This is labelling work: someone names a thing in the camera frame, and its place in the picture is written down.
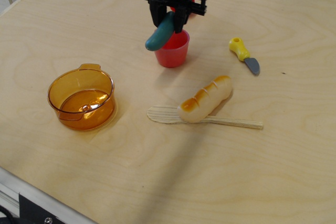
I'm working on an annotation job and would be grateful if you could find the green toy cucumber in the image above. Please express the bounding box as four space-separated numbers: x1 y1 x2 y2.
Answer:
145 12 175 51

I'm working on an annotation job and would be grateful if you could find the red plastic cup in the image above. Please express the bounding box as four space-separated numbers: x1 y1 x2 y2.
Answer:
154 30 190 68

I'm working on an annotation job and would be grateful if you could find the toy bread loaf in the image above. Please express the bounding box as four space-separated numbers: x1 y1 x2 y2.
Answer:
177 76 233 123

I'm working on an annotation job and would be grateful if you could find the wooden spatula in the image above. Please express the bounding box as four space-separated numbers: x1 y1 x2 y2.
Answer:
146 105 264 130

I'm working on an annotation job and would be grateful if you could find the orange transparent plastic pot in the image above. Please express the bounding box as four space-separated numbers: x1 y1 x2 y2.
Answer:
48 63 117 131

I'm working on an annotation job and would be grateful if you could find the yellow handled toy knife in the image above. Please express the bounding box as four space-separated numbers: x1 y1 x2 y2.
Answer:
229 37 260 76

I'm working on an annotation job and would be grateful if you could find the aluminium table frame rail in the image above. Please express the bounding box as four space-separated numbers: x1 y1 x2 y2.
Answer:
1 168 94 223

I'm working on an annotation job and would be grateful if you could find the black bracket at table corner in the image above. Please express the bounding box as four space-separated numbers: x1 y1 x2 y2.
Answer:
19 194 64 224

